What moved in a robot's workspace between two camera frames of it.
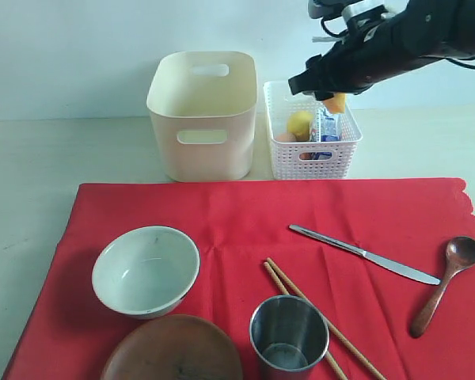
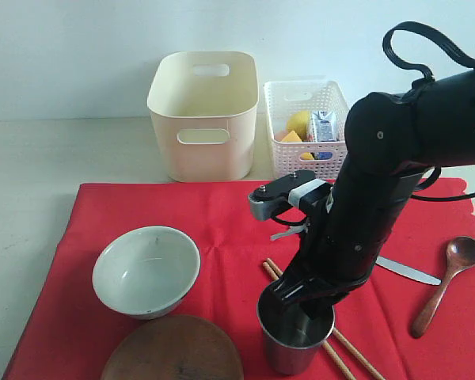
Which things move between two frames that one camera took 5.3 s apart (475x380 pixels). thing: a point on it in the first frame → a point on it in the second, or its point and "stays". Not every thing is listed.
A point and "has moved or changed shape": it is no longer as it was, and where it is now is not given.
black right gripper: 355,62 → 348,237
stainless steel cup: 290,335 has moved or changed shape
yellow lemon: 298,123 stays
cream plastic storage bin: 205,104 stays
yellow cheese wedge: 336,104 → 291,137
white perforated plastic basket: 312,159 stays
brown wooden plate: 172,347 stays
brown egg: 286,137 stays
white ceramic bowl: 146,272 stays
